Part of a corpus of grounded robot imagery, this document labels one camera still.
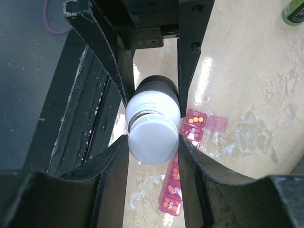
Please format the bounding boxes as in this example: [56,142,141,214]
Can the small green can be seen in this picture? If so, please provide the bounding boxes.
[282,0,304,26]

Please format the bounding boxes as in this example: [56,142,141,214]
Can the white bottle cap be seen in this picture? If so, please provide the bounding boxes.
[128,114,179,165]

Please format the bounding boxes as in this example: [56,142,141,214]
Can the pink weekly pill organizer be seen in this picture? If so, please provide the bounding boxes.
[158,108,229,217]

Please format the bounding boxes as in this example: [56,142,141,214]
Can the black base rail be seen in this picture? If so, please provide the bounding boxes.
[23,31,121,177]

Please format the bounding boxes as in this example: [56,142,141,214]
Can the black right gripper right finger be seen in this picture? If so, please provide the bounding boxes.
[178,136,304,228]

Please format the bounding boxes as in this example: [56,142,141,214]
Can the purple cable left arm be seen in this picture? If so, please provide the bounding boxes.
[44,0,74,36]

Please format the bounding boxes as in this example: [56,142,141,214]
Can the white pill bottle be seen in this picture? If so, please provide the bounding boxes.
[125,75,181,133]

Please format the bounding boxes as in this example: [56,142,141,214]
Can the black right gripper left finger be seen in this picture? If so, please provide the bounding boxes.
[0,135,129,228]

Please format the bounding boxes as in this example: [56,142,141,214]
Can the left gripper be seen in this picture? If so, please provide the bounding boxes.
[63,0,215,117]

